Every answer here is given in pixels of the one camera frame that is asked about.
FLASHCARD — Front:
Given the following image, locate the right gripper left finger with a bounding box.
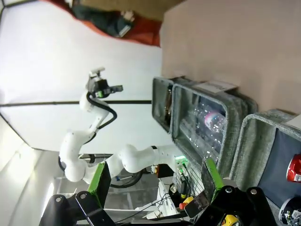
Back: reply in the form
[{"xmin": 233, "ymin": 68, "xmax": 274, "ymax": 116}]
[{"xmin": 39, "ymin": 161, "xmax": 113, "ymax": 226}]

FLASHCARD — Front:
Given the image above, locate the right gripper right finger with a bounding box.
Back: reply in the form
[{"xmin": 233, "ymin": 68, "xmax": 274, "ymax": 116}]
[{"xmin": 188, "ymin": 157, "xmax": 280, "ymax": 226}]

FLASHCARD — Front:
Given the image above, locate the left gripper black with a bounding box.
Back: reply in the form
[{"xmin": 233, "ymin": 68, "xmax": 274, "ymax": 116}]
[{"xmin": 94, "ymin": 79, "xmax": 124, "ymax": 98}]

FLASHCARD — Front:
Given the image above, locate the crushed red soda can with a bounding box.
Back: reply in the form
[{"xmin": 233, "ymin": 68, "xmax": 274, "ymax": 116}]
[{"xmin": 285, "ymin": 154, "xmax": 301, "ymax": 183}]

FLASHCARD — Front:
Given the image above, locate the large clear plastic bottle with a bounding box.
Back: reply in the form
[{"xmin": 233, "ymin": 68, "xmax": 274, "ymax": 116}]
[{"xmin": 180, "ymin": 119, "xmax": 223, "ymax": 157}]

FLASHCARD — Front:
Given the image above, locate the clear bottle with pink label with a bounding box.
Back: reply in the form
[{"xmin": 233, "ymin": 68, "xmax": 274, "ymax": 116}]
[{"xmin": 194, "ymin": 105, "xmax": 228, "ymax": 142}]

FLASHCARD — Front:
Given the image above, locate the grey fabric basket marked Bottle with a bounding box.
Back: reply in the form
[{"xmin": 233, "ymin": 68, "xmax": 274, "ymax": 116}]
[{"xmin": 151, "ymin": 76, "xmax": 186, "ymax": 134}]

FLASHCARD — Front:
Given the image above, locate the grey fabric basket marked Can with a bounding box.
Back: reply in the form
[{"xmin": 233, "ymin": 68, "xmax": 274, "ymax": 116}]
[{"xmin": 229, "ymin": 109, "xmax": 301, "ymax": 221}]

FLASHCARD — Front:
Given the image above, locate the grey fabric basket marked Plastic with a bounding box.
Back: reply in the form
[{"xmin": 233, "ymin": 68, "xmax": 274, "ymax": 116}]
[{"xmin": 169, "ymin": 81, "xmax": 258, "ymax": 179}]

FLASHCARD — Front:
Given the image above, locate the white sign reading Can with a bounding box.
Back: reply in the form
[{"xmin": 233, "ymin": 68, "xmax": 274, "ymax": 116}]
[{"xmin": 287, "ymin": 114, "xmax": 301, "ymax": 127}]

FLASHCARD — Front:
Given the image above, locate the smartphone with dark screen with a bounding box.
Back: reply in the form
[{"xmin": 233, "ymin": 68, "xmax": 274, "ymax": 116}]
[{"xmin": 184, "ymin": 190, "xmax": 210, "ymax": 218}]

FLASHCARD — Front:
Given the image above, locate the red emergency stop button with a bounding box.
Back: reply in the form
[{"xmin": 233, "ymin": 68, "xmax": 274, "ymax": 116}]
[{"xmin": 179, "ymin": 196, "xmax": 195, "ymax": 210}]

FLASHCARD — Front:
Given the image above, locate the black power adapter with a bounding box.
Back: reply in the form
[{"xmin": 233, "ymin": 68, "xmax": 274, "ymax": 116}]
[{"xmin": 180, "ymin": 178, "xmax": 189, "ymax": 196}]

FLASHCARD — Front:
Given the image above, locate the dark red box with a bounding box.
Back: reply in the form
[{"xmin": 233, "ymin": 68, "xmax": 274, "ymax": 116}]
[{"xmin": 157, "ymin": 164, "xmax": 174, "ymax": 179}]

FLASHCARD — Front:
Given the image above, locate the white sign reading Plastic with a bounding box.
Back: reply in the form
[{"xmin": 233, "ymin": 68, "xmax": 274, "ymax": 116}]
[{"xmin": 198, "ymin": 81, "xmax": 238, "ymax": 93}]

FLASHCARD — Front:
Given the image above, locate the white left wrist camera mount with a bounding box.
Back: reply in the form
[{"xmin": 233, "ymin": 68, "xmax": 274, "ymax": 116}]
[{"xmin": 88, "ymin": 67, "xmax": 105, "ymax": 80}]

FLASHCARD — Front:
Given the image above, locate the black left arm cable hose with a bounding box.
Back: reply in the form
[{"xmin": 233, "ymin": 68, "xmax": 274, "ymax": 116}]
[{"xmin": 86, "ymin": 91, "xmax": 118, "ymax": 132}]

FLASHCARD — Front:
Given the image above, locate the black cable loop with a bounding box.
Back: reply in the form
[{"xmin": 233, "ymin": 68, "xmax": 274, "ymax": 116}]
[{"xmin": 110, "ymin": 169, "xmax": 147, "ymax": 189}]

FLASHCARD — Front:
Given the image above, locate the black frame bar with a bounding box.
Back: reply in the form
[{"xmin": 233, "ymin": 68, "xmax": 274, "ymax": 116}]
[{"xmin": 0, "ymin": 100, "xmax": 152, "ymax": 108}]

